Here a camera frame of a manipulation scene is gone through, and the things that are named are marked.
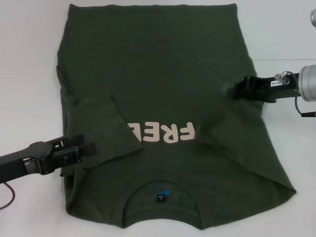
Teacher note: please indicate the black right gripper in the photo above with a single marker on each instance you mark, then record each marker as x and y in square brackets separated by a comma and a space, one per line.
[284, 91]

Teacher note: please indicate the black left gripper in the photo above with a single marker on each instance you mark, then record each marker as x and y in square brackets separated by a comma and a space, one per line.
[32, 158]

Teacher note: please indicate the dark green FREE! t-shirt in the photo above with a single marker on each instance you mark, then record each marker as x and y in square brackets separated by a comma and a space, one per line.
[160, 61]

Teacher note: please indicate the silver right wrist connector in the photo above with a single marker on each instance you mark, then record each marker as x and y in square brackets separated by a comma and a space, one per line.
[284, 77]

